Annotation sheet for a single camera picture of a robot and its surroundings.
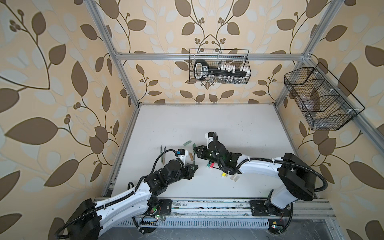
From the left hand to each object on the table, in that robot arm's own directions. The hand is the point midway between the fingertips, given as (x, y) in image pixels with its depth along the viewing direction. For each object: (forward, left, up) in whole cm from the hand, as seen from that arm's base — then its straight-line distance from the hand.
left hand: (196, 166), depth 77 cm
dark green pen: (+7, +2, -7) cm, 10 cm away
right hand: (+9, +2, +1) cm, 9 cm away
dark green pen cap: (+11, +2, +2) cm, 11 cm away
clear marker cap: (-2, -21, -11) cm, 24 cm away
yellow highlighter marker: (-8, -12, +12) cm, 19 cm away
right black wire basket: (+23, -63, +24) cm, 72 cm away
